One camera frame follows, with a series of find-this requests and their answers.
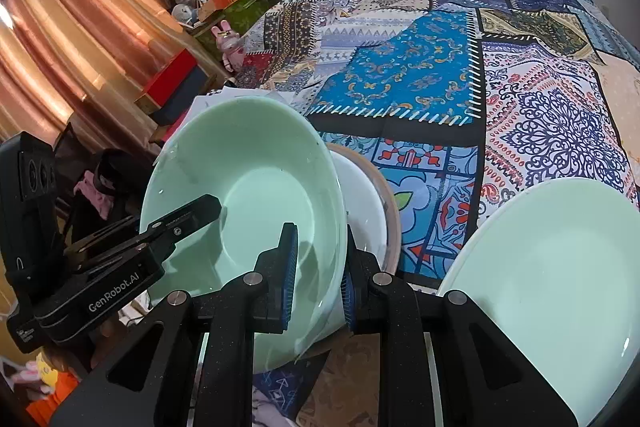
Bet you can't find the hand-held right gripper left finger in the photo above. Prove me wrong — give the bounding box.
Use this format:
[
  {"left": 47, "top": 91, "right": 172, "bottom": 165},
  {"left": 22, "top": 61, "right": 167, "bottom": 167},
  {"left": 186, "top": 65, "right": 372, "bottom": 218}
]
[{"left": 50, "top": 222, "right": 301, "bottom": 427}]

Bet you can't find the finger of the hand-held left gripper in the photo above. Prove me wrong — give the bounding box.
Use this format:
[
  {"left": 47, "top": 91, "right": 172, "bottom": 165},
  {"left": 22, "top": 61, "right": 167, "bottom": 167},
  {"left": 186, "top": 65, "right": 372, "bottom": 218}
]
[
  {"left": 65, "top": 216, "right": 143, "bottom": 260},
  {"left": 132, "top": 194, "right": 222, "bottom": 258}
]

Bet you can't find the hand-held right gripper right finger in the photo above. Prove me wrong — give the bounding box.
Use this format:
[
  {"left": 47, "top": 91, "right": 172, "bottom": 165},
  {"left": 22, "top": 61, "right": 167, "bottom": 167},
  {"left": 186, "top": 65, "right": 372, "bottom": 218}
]
[{"left": 340, "top": 227, "right": 576, "bottom": 427}]

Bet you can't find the green bowl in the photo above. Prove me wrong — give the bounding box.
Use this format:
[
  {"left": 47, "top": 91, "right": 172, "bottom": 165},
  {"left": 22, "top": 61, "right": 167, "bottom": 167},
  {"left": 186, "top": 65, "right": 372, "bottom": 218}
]
[{"left": 140, "top": 97, "right": 348, "bottom": 370}]

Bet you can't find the pink bowl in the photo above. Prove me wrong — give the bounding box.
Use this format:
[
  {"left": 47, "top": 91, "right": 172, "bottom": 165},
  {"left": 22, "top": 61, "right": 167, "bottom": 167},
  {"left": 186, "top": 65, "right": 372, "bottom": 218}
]
[{"left": 325, "top": 142, "right": 402, "bottom": 278}]

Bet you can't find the white bowl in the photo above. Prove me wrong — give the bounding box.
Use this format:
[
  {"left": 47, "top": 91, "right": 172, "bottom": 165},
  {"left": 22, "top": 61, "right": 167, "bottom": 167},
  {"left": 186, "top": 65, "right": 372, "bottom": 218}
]
[{"left": 327, "top": 149, "right": 391, "bottom": 273}]

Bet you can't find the green plate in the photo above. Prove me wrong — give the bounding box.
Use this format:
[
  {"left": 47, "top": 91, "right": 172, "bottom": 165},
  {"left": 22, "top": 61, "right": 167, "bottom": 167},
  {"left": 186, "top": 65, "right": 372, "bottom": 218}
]
[{"left": 435, "top": 177, "right": 640, "bottom": 427}]

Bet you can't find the pink cloth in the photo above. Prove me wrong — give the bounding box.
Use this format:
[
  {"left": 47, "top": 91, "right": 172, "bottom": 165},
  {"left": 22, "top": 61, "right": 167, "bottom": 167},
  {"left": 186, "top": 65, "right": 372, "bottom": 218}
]
[{"left": 75, "top": 169, "right": 113, "bottom": 218}]

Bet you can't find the black bag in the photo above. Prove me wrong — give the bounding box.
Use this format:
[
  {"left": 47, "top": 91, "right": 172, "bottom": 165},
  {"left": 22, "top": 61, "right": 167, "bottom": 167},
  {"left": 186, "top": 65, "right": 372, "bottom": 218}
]
[{"left": 92, "top": 148, "right": 153, "bottom": 195}]

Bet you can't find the dark blue box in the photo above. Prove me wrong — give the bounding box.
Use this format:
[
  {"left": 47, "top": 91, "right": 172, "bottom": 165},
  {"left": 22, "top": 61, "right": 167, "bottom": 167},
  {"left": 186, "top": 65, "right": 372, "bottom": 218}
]
[{"left": 150, "top": 69, "right": 216, "bottom": 125}]

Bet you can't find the white cloth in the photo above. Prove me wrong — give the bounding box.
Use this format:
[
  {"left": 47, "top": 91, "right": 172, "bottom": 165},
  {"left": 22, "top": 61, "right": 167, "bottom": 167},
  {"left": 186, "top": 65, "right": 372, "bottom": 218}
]
[{"left": 187, "top": 87, "right": 301, "bottom": 114}]

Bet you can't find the white marbled bedsheet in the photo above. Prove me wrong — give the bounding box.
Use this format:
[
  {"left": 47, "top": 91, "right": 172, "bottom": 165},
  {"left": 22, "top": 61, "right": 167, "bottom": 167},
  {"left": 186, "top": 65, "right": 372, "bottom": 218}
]
[{"left": 252, "top": 394, "right": 301, "bottom": 427}]

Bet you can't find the red box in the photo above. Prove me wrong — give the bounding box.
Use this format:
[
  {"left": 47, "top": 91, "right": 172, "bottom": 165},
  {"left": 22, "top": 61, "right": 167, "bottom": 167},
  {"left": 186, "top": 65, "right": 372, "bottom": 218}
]
[{"left": 135, "top": 49, "right": 201, "bottom": 108}]

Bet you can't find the orange yellow toy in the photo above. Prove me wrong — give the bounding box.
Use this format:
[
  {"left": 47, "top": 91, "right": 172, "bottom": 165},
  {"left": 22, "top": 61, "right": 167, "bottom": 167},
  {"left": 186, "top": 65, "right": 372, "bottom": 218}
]
[{"left": 20, "top": 352, "right": 76, "bottom": 423}]

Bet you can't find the pink bunny toy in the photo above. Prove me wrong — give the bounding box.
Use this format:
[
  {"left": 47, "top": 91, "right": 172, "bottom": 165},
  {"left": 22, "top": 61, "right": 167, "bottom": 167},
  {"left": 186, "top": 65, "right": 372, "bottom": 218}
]
[{"left": 212, "top": 19, "right": 246, "bottom": 70}]

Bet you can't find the orange sheer curtain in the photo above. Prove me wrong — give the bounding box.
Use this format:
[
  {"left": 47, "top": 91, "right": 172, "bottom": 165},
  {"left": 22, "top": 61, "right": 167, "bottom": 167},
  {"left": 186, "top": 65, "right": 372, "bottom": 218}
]
[{"left": 0, "top": 0, "right": 221, "bottom": 142}]

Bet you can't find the small grey plush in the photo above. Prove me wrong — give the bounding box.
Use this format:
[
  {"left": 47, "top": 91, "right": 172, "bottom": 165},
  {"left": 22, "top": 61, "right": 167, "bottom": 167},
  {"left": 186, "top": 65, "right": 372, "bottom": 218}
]
[{"left": 171, "top": 3, "right": 196, "bottom": 25}]

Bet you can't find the orange box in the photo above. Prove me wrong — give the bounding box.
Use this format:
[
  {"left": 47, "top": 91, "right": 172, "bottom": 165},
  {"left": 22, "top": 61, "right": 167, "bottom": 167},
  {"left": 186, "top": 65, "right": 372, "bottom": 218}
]
[{"left": 197, "top": 0, "right": 241, "bottom": 20}]

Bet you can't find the patchwork blanket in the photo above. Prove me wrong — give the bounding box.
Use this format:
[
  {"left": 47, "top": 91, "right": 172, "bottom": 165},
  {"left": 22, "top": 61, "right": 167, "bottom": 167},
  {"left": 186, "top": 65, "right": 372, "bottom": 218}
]
[{"left": 232, "top": 0, "right": 640, "bottom": 427}]

